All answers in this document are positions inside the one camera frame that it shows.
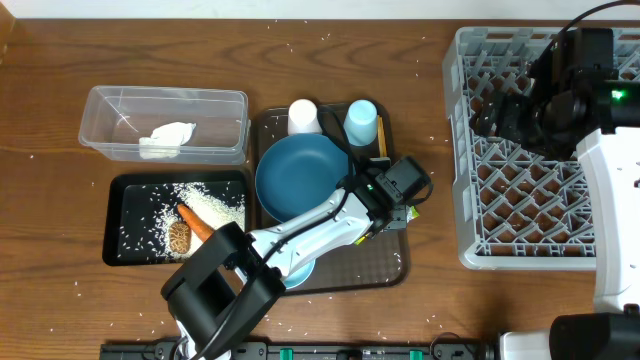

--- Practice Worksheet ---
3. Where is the foil snack wrapper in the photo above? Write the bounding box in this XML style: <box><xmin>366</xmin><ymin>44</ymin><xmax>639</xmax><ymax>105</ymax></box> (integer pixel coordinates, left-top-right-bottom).
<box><xmin>352</xmin><ymin>204</ymin><xmax>421</xmax><ymax>247</ymax></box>

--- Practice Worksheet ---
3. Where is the light blue bowl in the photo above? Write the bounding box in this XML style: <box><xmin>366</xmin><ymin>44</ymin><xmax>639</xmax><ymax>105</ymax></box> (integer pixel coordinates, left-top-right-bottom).
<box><xmin>283</xmin><ymin>260</ymin><xmax>316</xmax><ymax>290</ymax></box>

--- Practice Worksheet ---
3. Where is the orange carrot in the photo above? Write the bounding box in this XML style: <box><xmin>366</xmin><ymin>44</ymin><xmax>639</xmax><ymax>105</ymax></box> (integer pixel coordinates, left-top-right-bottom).
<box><xmin>177</xmin><ymin>204</ymin><xmax>214</xmax><ymax>242</ymax></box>

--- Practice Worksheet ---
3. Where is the brown food scrap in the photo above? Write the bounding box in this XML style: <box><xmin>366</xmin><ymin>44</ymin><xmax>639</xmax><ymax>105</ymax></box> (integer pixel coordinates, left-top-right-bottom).
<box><xmin>168</xmin><ymin>222</ymin><xmax>191</xmax><ymax>254</ymax></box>

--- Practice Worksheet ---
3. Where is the white paper napkin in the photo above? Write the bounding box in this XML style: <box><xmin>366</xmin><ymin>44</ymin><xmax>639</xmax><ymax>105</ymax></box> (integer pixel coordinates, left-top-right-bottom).
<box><xmin>139</xmin><ymin>122</ymin><xmax>196</xmax><ymax>160</ymax></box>

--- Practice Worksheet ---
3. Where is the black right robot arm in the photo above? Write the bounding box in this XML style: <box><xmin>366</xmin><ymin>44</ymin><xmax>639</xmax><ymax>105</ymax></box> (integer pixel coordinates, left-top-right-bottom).
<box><xmin>471</xmin><ymin>80</ymin><xmax>639</xmax><ymax>360</ymax></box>

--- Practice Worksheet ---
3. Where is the grey dishwasher rack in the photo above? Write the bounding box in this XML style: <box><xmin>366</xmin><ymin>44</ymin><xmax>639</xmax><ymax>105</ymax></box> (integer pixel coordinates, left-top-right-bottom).
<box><xmin>441</xmin><ymin>26</ymin><xmax>640</xmax><ymax>272</ymax></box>

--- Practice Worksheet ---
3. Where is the light blue plastic cup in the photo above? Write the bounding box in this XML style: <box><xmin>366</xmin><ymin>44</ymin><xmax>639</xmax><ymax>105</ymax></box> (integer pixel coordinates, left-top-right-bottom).
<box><xmin>344</xmin><ymin>99</ymin><xmax>378</xmax><ymax>147</ymax></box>

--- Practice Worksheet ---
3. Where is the dark blue plate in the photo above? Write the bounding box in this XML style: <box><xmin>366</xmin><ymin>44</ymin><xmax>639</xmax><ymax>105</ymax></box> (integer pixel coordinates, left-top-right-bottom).
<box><xmin>255</xmin><ymin>134</ymin><xmax>355</xmax><ymax>223</ymax></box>

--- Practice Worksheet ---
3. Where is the white plastic cup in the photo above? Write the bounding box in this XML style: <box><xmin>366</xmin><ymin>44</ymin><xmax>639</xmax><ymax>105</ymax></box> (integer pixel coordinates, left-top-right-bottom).
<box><xmin>287</xmin><ymin>99</ymin><xmax>322</xmax><ymax>135</ymax></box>

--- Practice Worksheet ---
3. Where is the pile of rice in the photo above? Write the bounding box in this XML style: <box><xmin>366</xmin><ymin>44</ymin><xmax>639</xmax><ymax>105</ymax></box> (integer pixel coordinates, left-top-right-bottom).
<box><xmin>149</xmin><ymin>182</ymin><xmax>246</xmax><ymax>261</ymax></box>

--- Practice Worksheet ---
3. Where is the black plastic tray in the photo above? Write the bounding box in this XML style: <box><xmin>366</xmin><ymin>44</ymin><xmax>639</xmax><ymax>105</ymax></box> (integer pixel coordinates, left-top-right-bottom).
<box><xmin>102</xmin><ymin>170</ymin><xmax>249</xmax><ymax>266</ymax></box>

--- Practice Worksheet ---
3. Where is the clear plastic bin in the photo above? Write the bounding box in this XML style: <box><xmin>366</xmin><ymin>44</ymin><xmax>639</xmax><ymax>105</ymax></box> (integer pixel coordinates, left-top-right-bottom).
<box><xmin>78</xmin><ymin>85</ymin><xmax>250</xmax><ymax>165</ymax></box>

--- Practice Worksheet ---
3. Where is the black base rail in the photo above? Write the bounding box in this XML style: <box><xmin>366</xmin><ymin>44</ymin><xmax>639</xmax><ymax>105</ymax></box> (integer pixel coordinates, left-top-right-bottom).
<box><xmin>99</xmin><ymin>340</ymin><xmax>501</xmax><ymax>360</ymax></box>

